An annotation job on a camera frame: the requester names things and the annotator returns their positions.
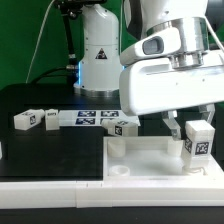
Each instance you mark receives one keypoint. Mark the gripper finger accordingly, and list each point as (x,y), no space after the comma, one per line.
(207,112)
(169,118)

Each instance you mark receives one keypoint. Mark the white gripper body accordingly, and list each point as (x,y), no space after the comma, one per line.
(152,86)

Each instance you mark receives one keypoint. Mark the white square tabletop part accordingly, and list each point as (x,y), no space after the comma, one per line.
(145,158)

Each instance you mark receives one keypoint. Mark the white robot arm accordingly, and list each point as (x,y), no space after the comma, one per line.
(146,17)

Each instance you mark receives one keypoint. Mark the white tag base sheet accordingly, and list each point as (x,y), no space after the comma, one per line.
(92,117)

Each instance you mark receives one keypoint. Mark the white front fence bar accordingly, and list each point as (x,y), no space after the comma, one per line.
(86,194)

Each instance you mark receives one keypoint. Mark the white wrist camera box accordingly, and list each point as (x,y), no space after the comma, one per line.
(160,44)

